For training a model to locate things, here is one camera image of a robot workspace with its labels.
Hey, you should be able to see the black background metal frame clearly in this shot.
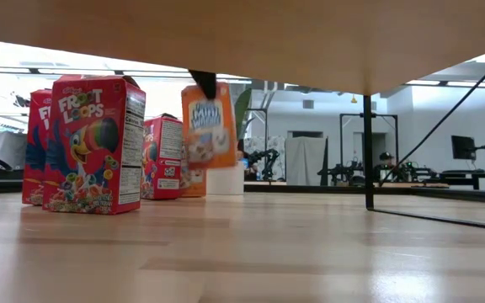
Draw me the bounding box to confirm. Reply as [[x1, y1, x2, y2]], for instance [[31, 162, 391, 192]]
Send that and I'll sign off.
[[338, 112, 400, 186], [246, 108, 269, 182]]

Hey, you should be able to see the green succulent plant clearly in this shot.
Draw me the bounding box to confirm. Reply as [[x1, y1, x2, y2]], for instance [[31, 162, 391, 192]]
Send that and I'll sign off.
[[233, 87, 253, 140]]

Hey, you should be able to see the black desk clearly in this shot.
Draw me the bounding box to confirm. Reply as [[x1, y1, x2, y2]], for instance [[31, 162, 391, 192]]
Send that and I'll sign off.
[[435, 169, 485, 191]]

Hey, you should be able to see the person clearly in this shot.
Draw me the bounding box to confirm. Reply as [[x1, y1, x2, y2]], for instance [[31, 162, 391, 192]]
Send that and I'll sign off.
[[236, 138, 254, 180]]

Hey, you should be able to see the white plant pot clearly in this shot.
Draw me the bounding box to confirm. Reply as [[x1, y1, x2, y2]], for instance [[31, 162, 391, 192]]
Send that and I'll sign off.
[[205, 161, 246, 196]]

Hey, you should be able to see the orange Mini Wheats cereal box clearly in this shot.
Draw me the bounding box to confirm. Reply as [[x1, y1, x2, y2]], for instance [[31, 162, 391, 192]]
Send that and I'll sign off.
[[179, 166, 208, 199], [180, 82, 238, 170]]

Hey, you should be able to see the black monitor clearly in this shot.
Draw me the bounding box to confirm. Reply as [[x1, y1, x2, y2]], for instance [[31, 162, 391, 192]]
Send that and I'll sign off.
[[450, 135, 477, 162]]

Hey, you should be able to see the red Froot Loops cereal box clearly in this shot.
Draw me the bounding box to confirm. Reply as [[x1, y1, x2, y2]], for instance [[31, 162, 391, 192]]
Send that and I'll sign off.
[[21, 88, 55, 206], [140, 113, 184, 201], [42, 74, 147, 215]]

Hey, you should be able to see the white patterned cloth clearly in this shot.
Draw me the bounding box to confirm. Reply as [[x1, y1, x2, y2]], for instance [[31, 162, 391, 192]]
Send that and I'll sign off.
[[244, 135, 288, 182]]

